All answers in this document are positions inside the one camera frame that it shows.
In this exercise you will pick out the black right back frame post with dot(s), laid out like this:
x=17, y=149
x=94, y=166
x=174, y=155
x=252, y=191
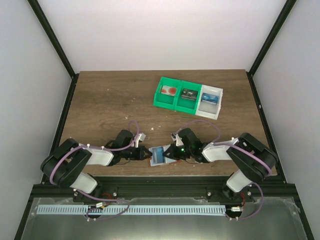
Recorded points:
x=280, y=20

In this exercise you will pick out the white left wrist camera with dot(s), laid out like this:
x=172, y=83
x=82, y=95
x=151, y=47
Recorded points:
x=139, y=138

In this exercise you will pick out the black VIP card stack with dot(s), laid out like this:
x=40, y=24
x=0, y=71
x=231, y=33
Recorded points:
x=189, y=94

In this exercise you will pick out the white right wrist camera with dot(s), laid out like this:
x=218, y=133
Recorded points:
x=177, y=140

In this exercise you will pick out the red white card stack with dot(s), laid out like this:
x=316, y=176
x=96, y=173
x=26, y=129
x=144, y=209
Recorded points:
x=168, y=90

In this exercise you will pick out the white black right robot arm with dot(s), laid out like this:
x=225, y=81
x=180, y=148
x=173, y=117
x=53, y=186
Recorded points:
x=253, y=159

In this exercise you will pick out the middle green plastic bin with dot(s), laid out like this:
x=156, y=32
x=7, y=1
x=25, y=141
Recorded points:
x=184, y=105

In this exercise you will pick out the black frame post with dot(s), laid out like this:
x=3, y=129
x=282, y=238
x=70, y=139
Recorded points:
x=44, y=22
x=280, y=20

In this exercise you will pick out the green plastic bin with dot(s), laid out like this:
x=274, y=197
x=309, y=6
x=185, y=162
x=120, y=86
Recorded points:
x=184, y=105
x=165, y=101

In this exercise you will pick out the light blue slotted cable duct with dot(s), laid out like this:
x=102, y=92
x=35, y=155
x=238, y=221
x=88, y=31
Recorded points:
x=202, y=210

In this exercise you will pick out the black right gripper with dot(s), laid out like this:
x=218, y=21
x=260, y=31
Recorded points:
x=175, y=150

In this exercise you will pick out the brown leather card holder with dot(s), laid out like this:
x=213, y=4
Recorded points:
x=167, y=161

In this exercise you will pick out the left green plastic bin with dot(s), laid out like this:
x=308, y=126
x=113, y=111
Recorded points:
x=165, y=101

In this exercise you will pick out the blue card stack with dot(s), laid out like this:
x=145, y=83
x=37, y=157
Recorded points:
x=210, y=98

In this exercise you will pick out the white plastic bin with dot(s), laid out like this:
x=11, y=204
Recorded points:
x=208, y=110

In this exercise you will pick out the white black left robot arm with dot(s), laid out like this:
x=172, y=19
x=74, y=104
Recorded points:
x=65, y=165

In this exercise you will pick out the black left back frame post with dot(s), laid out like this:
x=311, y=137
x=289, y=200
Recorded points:
x=44, y=22

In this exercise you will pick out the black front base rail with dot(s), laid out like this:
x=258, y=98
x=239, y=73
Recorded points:
x=210, y=188

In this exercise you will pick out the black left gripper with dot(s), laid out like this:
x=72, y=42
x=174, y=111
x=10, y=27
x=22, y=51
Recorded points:
x=139, y=153

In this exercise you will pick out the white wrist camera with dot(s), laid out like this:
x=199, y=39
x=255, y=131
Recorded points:
x=139, y=138
x=177, y=140

